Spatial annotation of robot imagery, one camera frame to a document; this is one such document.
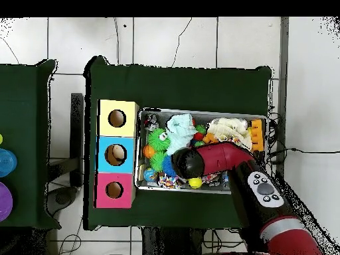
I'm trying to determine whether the small orange basketball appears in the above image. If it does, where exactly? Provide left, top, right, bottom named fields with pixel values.
left=142, top=144, right=156, bottom=159

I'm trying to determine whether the blue round lid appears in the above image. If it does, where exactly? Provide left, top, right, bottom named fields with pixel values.
left=0, top=147, right=18, bottom=178

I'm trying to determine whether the small globe ball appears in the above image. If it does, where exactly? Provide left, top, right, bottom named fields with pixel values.
left=143, top=167, right=159, bottom=183

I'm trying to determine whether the dark green tablecloth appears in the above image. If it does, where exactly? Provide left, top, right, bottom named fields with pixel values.
left=0, top=58, right=62, bottom=230
left=83, top=55, right=273, bottom=231

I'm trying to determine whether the blue puffer toy with eyes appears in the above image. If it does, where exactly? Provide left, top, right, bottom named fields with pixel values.
left=162, top=155, right=177, bottom=177

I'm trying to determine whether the long orange plastic toy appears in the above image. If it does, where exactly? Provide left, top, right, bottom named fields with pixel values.
left=202, top=132, right=219, bottom=145

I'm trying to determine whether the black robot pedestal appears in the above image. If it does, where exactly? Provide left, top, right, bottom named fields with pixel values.
left=141, top=226, right=205, bottom=255

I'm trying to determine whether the cream muslin cloth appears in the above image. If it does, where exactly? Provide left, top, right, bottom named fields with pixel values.
left=207, top=117, right=253, bottom=151

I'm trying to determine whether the green puffer toy with eyes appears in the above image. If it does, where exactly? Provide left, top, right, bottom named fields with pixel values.
left=147, top=127, right=171, bottom=152

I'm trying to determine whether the orange yellow block toy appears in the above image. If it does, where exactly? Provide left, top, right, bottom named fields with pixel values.
left=248, top=119, right=265, bottom=152

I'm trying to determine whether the black stand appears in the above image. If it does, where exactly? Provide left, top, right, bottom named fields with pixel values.
left=47, top=92, right=85, bottom=188

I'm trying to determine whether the wooden three-hole box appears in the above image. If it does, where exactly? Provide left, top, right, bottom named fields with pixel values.
left=94, top=99, right=140, bottom=209

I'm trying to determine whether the grey floor cable duct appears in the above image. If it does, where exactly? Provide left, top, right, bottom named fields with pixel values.
left=275, top=17, right=290, bottom=177

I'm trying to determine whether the yellow ball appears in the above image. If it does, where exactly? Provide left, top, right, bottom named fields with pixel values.
left=187, top=177, right=203, bottom=189

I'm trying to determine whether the silver wire mesh bin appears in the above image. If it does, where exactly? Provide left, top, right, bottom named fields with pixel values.
left=133, top=107, right=268, bottom=195

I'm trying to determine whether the light blue muslin cloth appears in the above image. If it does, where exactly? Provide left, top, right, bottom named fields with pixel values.
left=165, top=113, right=199, bottom=155

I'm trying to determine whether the green puffer toy without eyes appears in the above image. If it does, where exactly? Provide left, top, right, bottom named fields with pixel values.
left=149, top=150, right=169, bottom=173

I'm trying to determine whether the black power cable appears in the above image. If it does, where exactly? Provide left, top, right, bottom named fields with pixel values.
left=268, top=147, right=340, bottom=158

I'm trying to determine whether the purple round lid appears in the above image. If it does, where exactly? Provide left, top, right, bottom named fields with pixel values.
left=0, top=181, right=13, bottom=222

